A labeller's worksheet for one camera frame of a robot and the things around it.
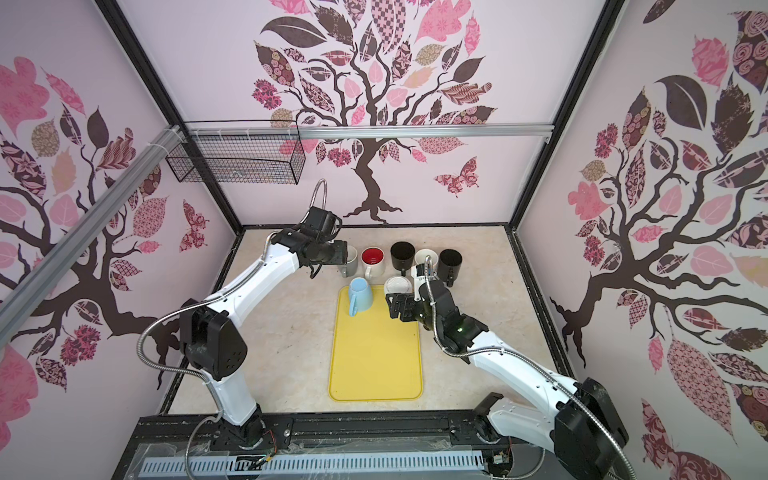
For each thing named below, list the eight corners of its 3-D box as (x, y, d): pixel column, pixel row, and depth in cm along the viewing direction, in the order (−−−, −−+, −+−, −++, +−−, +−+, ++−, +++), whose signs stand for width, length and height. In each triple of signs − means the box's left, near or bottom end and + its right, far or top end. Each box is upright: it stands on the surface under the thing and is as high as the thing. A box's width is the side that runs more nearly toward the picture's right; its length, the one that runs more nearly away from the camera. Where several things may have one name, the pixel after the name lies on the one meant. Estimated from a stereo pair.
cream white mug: (361, 281, 105) (359, 267, 99) (363, 260, 111) (361, 246, 105) (384, 281, 105) (383, 267, 99) (384, 260, 111) (383, 246, 105)
